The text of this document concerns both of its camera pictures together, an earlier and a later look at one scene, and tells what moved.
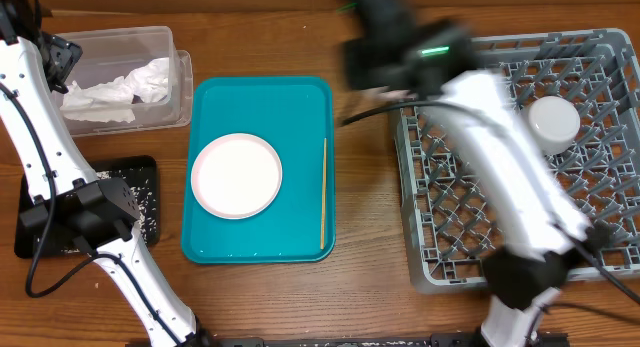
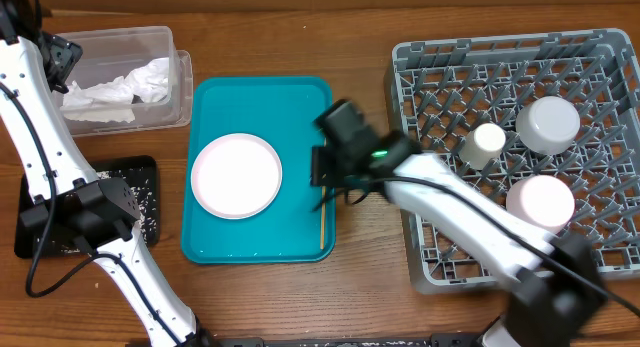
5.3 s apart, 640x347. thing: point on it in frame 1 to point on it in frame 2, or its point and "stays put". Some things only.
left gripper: (68, 55) stays put
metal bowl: (554, 123) stays put
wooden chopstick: (323, 193) stays put
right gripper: (361, 63) to (320, 166)
